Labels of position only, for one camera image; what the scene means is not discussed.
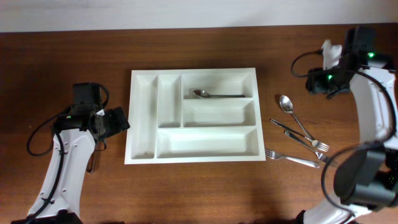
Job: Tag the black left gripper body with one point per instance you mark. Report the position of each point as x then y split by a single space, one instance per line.
115 122

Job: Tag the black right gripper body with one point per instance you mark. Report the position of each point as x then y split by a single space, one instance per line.
326 81

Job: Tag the steel tablespoon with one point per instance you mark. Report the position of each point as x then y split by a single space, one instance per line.
287 106

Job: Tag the dark-handled steel fork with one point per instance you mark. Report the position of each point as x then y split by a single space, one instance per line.
315 143

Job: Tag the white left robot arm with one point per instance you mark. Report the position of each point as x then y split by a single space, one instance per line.
75 138

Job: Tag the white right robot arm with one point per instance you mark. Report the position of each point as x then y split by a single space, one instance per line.
367 180

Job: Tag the steel kitchen tongs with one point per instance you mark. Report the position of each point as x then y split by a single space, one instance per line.
94 160

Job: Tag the white cutlery tray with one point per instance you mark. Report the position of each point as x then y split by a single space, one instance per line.
169 125

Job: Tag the steel spoon in tray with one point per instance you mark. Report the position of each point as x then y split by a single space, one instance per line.
204 94

